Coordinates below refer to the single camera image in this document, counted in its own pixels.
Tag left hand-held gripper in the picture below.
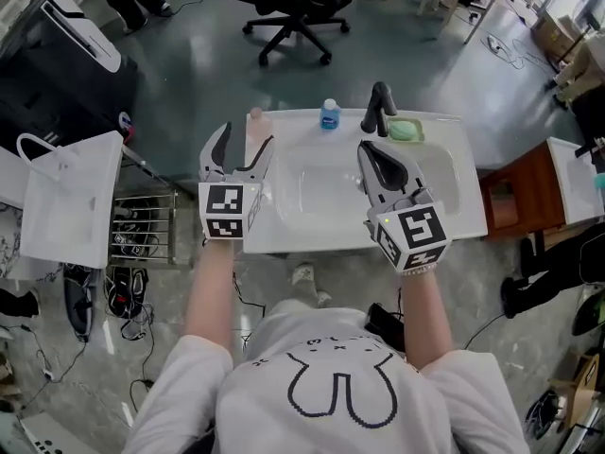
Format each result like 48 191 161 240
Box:
197 121 276 242

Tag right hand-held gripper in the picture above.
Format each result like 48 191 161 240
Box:
356 139 453 274

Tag small beige bottle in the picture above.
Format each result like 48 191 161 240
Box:
248 106 272 144

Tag person's right forearm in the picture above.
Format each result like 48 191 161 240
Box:
400 270 456 371

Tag person's left forearm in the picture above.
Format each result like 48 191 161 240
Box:
183 240 235 364

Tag blue hand soap bottle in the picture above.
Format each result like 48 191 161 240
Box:
320 97 342 133

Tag white washbasin sink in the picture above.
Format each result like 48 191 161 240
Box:
243 108 489 255

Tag green soap dish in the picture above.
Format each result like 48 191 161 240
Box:
386 116 425 144

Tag black faucet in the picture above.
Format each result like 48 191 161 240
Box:
360 81 399 139

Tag brown wooden cabinet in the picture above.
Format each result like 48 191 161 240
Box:
477 137 568 243

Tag black waist pack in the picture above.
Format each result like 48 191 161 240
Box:
366 303 406 355

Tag person's grey trouser leg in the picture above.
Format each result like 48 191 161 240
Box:
267 282 330 323

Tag black devices on floor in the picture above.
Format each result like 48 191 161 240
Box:
62 262 153 345

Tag white washbasin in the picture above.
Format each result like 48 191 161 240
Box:
18 130 125 271

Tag white cabinet basin top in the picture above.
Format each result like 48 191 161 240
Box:
547 137 605 227

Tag white faucet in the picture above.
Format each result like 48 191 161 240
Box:
16 132 79 182

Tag black machine with white panels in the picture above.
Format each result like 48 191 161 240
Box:
0 0 141 147

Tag cardboard boxes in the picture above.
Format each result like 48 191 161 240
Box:
531 9 583 63

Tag person's white printed shirt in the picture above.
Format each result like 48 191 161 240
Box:
121 306 530 454

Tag steel washbasin frame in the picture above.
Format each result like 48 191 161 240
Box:
109 143 182 267

